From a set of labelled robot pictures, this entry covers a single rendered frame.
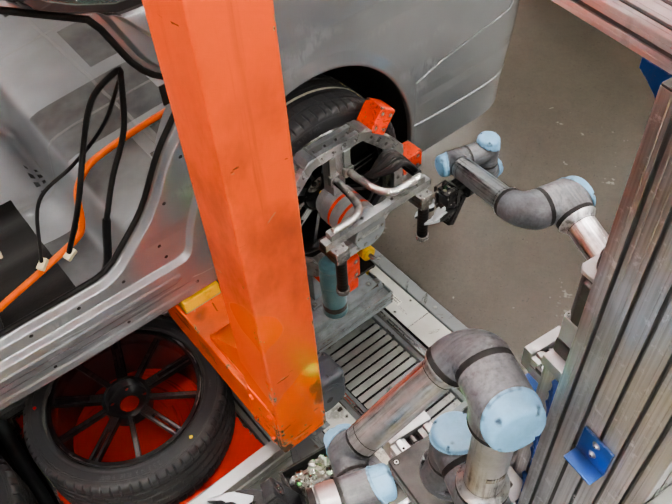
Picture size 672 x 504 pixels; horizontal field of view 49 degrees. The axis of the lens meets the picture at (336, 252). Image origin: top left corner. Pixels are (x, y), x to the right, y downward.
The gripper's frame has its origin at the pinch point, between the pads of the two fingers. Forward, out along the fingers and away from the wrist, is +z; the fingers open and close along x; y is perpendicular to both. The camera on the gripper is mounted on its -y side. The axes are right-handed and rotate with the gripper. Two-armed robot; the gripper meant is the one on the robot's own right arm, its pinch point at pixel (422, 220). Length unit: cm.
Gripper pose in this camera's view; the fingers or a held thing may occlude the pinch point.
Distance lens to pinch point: 243.3
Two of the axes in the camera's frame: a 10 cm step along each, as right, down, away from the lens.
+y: -0.6, -6.6, -7.5
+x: 6.5, 5.4, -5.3
